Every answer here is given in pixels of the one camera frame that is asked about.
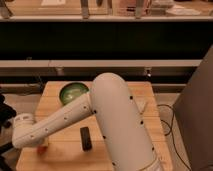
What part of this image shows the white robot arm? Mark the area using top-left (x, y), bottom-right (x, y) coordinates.
top-left (12, 73), bottom-right (164, 171)

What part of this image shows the white folded cloth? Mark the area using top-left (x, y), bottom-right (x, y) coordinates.
top-left (137, 99), bottom-right (147, 113)

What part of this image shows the red orange pepper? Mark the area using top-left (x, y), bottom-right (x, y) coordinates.
top-left (37, 146), bottom-right (47, 155)

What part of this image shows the black office chair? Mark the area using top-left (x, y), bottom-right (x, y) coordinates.
top-left (0, 93), bottom-right (17, 171)

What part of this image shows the dark grey cabinet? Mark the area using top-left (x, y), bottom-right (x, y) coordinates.
top-left (173, 45), bottom-right (213, 171)

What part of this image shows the black remote control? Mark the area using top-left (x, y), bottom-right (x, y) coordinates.
top-left (80, 127), bottom-right (92, 151)

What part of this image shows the green ceramic bowl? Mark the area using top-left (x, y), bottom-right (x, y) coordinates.
top-left (59, 82), bottom-right (89, 105)

